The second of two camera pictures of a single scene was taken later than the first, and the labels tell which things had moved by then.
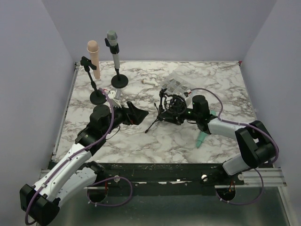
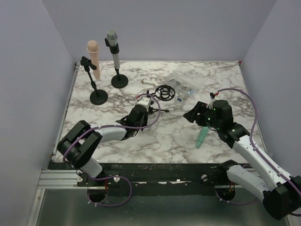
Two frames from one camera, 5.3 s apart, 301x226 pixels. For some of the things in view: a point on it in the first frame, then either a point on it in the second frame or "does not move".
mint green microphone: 202,134 does not move
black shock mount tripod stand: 172,108 → 164,92
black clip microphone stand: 97,97 does not move
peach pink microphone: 93,48 does not move
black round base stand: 119,81 does not move
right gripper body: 184,114 → 209,119
